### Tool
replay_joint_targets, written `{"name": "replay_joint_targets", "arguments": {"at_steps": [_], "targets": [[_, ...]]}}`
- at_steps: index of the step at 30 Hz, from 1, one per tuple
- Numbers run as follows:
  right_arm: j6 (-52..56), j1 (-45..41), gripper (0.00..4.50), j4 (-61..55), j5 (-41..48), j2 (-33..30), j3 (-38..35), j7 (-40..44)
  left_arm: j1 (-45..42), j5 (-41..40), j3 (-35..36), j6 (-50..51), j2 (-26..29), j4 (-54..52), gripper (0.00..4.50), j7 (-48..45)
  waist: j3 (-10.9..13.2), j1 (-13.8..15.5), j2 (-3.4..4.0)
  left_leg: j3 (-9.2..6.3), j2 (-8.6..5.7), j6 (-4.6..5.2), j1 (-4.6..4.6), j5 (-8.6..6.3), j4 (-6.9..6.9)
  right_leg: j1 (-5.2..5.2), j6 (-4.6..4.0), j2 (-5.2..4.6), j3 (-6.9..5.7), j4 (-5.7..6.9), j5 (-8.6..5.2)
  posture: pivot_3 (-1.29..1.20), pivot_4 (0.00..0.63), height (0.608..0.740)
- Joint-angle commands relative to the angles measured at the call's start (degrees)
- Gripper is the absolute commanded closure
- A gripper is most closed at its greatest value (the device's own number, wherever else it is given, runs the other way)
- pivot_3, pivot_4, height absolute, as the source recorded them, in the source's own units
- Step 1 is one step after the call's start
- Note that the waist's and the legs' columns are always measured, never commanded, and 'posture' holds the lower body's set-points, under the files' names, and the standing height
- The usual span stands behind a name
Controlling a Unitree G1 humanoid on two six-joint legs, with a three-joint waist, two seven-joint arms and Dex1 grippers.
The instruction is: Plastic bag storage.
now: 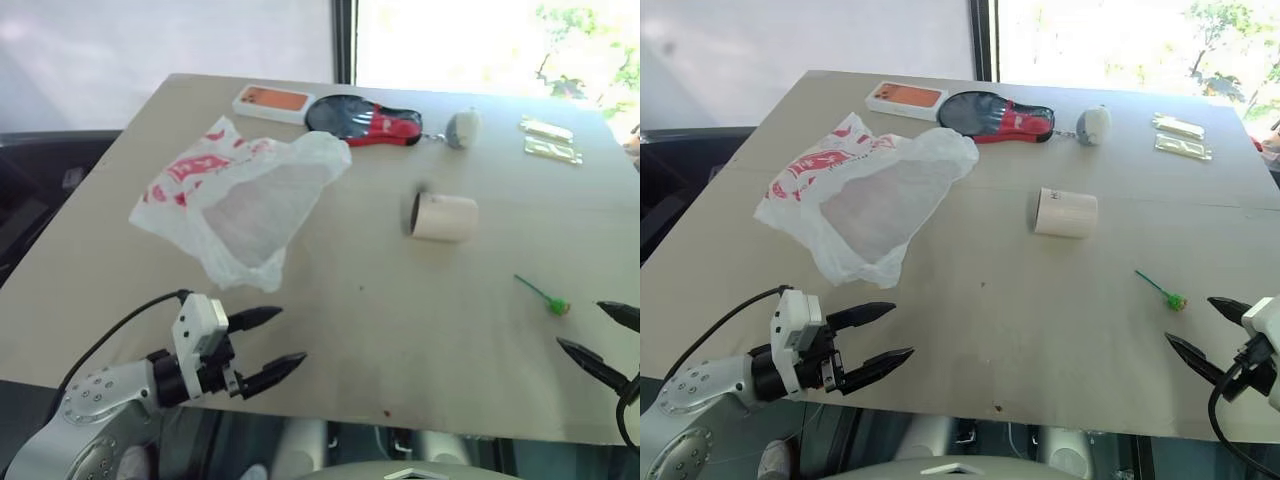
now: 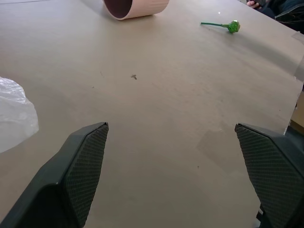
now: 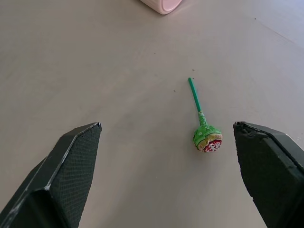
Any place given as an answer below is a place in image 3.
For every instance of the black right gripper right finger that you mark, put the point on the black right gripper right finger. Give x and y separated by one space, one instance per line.
273 175

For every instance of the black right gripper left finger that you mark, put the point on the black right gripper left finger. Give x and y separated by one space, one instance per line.
71 171

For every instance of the green wrapped lollipop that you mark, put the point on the green wrapped lollipop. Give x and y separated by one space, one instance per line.
207 140

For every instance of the pink plastic container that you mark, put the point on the pink plastic container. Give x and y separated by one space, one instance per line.
161 5

